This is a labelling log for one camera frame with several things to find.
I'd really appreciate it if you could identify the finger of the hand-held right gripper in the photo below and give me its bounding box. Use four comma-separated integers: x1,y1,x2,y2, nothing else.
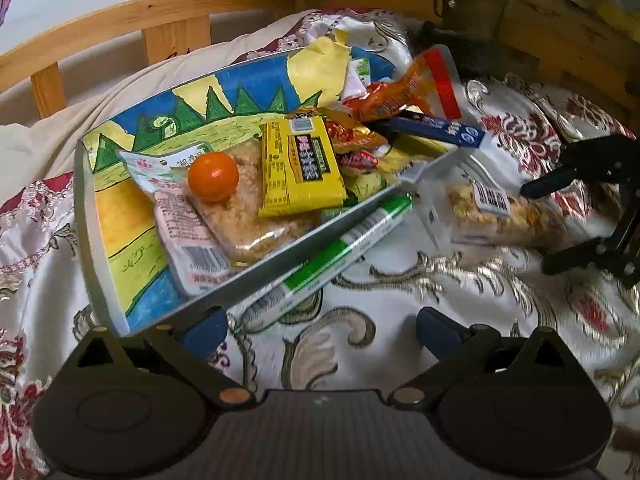
519,135,640,200
542,182,640,289

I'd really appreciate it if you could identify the small rice cake bar packet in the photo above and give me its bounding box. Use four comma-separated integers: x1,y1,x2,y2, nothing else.
417,160,567,252

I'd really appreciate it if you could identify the golden foil candy packet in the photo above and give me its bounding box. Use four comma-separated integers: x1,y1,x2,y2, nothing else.
285,106,389,154

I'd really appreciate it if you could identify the wooden bed headboard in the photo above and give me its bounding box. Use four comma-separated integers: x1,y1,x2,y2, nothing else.
0,0,640,128

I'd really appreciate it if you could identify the orange clear snack packet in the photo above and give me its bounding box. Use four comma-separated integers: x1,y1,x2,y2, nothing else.
345,45,464,123

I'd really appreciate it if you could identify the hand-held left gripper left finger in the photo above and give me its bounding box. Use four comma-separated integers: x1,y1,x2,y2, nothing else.
65,306,256,409

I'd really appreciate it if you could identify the beige pillow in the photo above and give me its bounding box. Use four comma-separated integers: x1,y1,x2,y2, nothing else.
0,10,311,201

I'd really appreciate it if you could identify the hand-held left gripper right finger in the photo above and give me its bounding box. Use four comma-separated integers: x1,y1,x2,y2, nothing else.
387,306,576,409

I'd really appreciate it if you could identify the large rice cake bar packet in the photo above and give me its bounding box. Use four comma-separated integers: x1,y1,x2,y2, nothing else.
185,140,322,267

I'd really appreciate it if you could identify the red candy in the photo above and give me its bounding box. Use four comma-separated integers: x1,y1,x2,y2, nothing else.
340,152,379,174

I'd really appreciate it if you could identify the blue snack packet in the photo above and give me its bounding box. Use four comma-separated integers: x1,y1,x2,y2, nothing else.
372,112,487,149

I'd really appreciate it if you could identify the green white small packet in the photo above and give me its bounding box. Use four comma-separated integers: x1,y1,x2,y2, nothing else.
345,57,374,100

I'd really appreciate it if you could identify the floral printed blanket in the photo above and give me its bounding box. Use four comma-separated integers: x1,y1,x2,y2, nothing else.
0,7,640,480

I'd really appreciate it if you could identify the orange tangerine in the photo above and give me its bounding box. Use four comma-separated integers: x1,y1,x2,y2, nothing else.
187,151,240,204

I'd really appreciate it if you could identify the yellow snack packet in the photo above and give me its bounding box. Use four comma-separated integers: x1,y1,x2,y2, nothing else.
258,116,347,218

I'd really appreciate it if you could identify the metal tray with painted liner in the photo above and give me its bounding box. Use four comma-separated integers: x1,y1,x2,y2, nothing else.
74,30,482,338

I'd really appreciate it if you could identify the green sausage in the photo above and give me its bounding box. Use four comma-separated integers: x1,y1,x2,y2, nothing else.
227,194,415,333

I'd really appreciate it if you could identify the yellow green candy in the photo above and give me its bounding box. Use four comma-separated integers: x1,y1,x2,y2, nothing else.
347,170,401,202

